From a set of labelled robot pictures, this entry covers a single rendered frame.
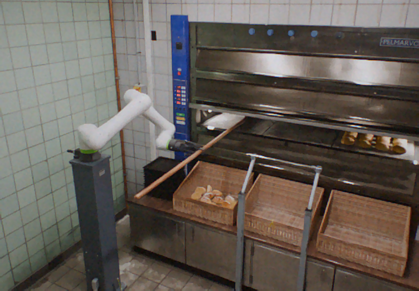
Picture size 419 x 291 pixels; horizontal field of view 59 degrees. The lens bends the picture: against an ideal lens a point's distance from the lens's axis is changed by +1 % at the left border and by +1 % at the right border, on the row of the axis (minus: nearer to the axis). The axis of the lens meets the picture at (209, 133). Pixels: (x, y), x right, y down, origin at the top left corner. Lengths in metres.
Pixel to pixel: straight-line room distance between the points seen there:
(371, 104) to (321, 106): 0.34
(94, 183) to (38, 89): 0.92
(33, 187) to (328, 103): 2.42
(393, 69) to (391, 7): 0.41
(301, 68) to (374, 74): 0.51
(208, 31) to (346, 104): 1.25
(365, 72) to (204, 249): 1.85
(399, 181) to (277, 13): 1.53
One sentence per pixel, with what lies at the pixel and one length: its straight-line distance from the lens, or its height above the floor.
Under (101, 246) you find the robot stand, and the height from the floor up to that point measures 0.53.
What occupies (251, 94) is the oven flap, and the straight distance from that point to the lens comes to 3.06.
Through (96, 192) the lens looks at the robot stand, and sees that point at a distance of 2.75.
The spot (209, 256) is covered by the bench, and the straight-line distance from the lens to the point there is 3.20.
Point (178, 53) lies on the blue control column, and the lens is 3.27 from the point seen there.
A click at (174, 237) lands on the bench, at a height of 0.34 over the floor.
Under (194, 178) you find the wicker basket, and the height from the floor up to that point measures 0.71.
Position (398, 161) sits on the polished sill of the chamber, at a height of 1.18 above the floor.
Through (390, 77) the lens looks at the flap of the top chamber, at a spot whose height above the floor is 1.77.
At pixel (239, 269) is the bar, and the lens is 3.05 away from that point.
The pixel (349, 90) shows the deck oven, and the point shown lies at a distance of 2.86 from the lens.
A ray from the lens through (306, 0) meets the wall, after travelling 2.86.
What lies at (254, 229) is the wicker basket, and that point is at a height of 0.61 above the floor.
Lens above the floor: 2.25
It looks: 20 degrees down
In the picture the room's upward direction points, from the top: straight up
